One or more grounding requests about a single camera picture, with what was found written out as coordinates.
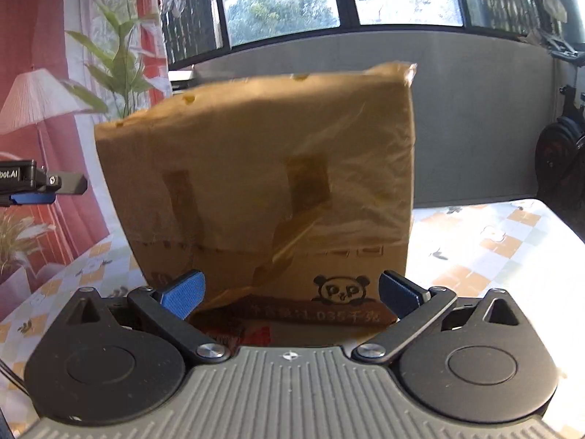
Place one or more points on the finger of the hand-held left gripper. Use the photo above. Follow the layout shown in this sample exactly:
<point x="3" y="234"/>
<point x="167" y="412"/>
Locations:
<point x="32" y="198"/>
<point x="64" y="183"/>

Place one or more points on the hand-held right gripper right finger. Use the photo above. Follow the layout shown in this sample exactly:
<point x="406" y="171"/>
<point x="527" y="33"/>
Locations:
<point x="401" y="295"/>

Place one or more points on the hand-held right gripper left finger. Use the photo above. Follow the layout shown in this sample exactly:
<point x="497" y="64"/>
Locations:
<point x="185" y="295"/>

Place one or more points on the red snack packet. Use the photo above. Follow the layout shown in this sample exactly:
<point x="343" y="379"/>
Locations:
<point x="237" y="331"/>

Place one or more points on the plastic-lined cardboard box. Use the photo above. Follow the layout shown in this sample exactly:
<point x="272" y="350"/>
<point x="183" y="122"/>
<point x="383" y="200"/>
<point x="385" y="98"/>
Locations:
<point x="256" y="183"/>

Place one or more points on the checkered tablecloth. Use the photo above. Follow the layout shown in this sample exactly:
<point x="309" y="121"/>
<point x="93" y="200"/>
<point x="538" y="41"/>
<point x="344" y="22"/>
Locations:
<point x="480" y="256"/>

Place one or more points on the black exercise bike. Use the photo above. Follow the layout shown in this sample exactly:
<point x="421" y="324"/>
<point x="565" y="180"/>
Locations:
<point x="562" y="146"/>

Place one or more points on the black-framed window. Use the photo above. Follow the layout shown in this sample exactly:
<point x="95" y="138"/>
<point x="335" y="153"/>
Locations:
<point x="283" y="4"/>

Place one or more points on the pale crumpled bag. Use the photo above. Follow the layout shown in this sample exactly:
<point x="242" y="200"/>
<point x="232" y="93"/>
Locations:
<point x="555" y="8"/>

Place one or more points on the printed wall backdrop cloth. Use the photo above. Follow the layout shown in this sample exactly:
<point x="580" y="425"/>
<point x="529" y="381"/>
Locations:
<point x="59" y="55"/>

